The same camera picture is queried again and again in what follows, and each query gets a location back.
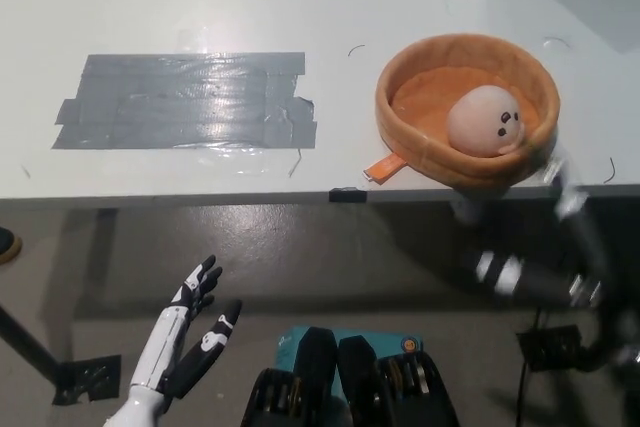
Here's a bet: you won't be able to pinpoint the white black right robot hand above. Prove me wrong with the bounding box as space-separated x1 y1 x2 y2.
462 144 640 343

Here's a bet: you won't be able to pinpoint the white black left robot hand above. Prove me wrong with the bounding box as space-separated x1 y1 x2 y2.
107 254 242 427

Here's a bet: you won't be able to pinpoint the pale plush dumpling with face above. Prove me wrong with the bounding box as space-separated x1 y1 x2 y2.
446 85 527 154

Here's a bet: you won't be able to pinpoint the black robot torso blocks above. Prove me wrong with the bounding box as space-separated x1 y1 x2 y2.
243 325 462 427

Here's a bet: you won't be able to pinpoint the black clip on desk edge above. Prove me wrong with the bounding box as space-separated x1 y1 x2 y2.
329 187 367 203

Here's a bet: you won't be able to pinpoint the orange plush basket plate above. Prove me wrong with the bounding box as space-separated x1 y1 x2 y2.
362 32 562 193

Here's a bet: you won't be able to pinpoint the black table leg with foot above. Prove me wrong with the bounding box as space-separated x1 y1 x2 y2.
0 302 123 406

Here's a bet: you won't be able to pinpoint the teal cardboard box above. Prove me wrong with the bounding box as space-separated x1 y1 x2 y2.
274 325 427 398

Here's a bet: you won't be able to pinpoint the dark shoe with tan sole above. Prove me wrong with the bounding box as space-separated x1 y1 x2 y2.
0 225 24 264

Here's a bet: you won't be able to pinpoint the black cable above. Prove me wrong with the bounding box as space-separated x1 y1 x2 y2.
517 305 547 427

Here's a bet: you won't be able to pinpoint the grey duct tape patch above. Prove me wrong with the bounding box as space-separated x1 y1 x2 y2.
51 51 319 151

